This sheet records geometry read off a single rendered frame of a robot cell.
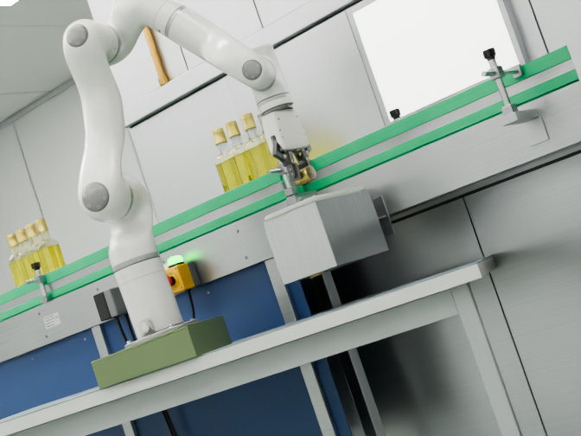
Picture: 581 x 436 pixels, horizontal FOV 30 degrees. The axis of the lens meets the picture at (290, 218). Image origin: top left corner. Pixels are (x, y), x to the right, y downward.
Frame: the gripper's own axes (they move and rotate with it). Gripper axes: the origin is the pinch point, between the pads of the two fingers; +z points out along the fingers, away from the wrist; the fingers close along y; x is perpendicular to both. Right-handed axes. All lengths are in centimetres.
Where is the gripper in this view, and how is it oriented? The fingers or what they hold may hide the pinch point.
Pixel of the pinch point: (299, 171)
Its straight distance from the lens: 257.6
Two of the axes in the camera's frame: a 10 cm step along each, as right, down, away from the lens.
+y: -6.3, 1.5, -7.6
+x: 7.0, -3.2, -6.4
